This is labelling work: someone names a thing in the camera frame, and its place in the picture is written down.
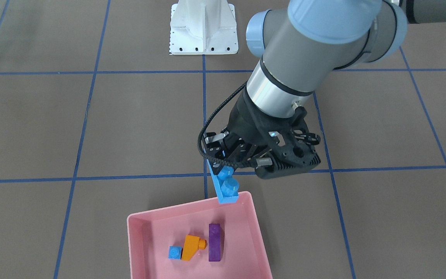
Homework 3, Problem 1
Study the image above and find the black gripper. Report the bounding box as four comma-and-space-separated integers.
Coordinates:
203, 93, 321, 179

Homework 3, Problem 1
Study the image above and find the long blue block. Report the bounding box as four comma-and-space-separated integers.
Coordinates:
206, 160, 239, 204

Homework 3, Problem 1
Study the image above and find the purple block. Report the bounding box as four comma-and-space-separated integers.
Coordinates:
208, 224, 223, 262

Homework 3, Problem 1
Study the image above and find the orange block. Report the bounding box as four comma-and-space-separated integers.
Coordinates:
181, 234, 207, 261

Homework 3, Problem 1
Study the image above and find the small light blue block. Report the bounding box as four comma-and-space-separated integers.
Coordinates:
168, 246, 183, 260

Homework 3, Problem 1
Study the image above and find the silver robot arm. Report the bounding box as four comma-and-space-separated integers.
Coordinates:
197, 0, 446, 180

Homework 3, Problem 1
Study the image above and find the pink plastic box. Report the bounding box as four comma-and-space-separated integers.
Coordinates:
127, 192, 273, 279

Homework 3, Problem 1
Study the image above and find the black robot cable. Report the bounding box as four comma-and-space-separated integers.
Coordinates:
197, 81, 262, 169

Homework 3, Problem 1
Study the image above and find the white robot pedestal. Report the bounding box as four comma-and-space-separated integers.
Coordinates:
169, 0, 239, 55

